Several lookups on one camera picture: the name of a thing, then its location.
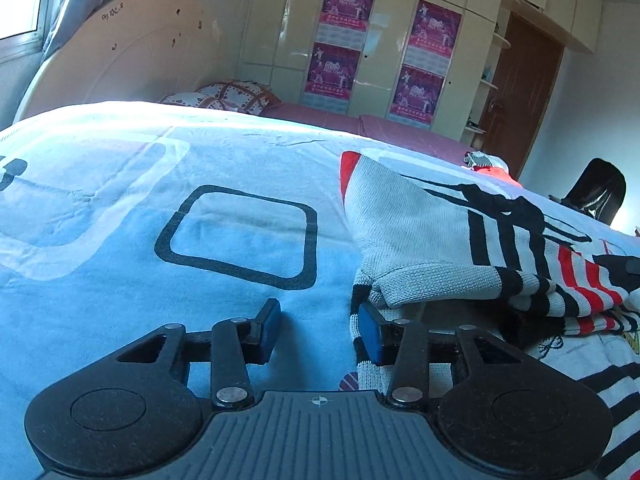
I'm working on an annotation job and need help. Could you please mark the pink wall poster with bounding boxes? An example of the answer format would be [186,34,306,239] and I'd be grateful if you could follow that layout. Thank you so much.
[304,42,362,108]
[316,0,377,46]
[404,0,462,67]
[389,64,446,128]

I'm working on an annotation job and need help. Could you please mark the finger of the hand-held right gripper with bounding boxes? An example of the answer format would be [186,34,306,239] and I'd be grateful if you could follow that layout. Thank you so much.
[595,254,640,291]

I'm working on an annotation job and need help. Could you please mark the black chair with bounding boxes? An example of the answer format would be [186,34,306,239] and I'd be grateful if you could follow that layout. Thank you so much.
[562,158,627,226]

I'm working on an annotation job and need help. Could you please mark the patterned pillow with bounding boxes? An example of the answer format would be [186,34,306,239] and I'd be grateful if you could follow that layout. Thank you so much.
[160,79,283,116]

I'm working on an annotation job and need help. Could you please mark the pink bed sheet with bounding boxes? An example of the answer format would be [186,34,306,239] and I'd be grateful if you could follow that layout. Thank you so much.
[260,101,503,162]

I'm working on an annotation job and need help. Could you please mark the white cartoon print cloth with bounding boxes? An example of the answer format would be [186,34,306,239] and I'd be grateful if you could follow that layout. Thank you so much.
[527,307,640,480]

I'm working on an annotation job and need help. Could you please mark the corner shelf unit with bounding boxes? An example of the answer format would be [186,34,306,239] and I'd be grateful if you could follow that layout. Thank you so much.
[462,20,512,136]

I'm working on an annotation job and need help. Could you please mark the red and striped garment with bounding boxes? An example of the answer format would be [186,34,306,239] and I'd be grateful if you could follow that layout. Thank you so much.
[464,151,522,187]

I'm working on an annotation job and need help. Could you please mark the grey curtain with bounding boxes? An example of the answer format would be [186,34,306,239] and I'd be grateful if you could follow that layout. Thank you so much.
[42,0,116,57]

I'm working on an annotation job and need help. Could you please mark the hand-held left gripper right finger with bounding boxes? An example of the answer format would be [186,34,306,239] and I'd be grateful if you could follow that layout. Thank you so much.
[357,301,526,407]

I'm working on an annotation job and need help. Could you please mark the striped knit sweater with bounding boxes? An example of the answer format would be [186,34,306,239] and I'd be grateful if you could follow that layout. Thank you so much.
[339,150,640,396]

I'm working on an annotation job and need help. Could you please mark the blue white printed blanket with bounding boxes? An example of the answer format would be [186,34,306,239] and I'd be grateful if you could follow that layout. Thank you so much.
[0,101,640,480]

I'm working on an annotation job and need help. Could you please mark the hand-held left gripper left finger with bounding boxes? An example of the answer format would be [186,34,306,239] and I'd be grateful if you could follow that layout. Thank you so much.
[116,298,282,409]

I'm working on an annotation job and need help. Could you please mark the brown wooden door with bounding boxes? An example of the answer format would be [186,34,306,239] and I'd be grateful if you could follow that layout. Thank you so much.
[480,12,566,181]

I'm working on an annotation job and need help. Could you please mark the beige round headboard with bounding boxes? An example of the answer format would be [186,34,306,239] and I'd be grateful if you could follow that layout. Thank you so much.
[12,0,241,123]

